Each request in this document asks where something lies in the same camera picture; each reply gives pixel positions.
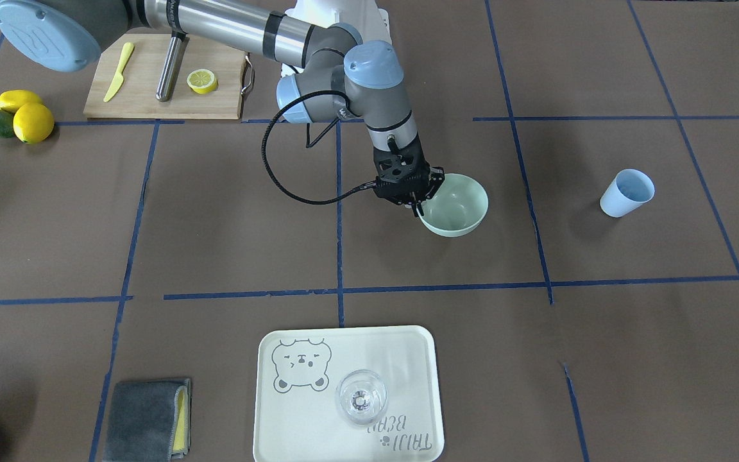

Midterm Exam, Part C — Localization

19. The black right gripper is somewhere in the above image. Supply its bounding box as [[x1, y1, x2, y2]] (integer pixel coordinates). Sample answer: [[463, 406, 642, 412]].
[[373, 137, 445, 218]]

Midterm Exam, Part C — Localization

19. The light green bowl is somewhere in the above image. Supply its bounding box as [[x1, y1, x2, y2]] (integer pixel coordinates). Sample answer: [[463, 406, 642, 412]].
[[420, 173, 489, 238]]

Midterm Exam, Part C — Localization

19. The light blue plastic cup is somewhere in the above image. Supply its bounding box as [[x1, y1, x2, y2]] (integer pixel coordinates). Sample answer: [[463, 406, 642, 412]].
[[599, 169, 655, 218]]

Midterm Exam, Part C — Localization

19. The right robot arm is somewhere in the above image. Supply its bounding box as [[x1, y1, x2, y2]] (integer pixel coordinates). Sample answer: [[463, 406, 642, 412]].
[[0, 1, 444, 217]]

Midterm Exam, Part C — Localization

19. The clear wine glass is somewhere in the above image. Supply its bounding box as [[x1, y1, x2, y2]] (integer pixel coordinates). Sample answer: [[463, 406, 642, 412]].
[[336, 369, 388, 426]]

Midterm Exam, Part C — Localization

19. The lemon half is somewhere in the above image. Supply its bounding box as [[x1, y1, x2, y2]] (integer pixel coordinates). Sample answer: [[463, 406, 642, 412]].
[[187, 69, 218, 94]]

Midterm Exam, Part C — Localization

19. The cream bear tray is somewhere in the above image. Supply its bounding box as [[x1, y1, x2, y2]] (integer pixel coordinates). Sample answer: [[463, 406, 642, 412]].
[[253, 325, 445, 461]]

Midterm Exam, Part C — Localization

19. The metal cylinder tool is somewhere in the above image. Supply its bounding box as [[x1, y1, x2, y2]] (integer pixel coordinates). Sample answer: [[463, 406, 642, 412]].
[[155, 31, 187, 103]]

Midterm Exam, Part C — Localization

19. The wooden cutting board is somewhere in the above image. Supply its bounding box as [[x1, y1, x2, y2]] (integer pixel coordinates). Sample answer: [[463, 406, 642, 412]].
[[84, 34, 247, 120]]

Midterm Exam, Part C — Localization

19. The yellow plastic knife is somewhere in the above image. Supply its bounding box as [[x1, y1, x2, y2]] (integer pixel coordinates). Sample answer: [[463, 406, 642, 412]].
[[103, 42, 135, 103]]

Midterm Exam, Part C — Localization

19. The yellow sponge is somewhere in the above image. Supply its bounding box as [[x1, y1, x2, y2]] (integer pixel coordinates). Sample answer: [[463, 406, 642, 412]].
[[172, 386, 188, 458]]

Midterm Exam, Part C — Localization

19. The grey folded cloth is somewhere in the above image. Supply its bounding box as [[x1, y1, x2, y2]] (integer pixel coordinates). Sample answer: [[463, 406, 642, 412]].
[[102, 377, 192, 461]]

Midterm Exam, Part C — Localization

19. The whole yellow lemon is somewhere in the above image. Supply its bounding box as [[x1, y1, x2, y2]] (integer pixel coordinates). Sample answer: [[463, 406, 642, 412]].
[[13, 103, 55, 144]]

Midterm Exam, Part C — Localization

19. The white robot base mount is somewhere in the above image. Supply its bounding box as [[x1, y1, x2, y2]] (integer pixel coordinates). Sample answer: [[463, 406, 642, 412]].
[[280, 0, 396, 94]]

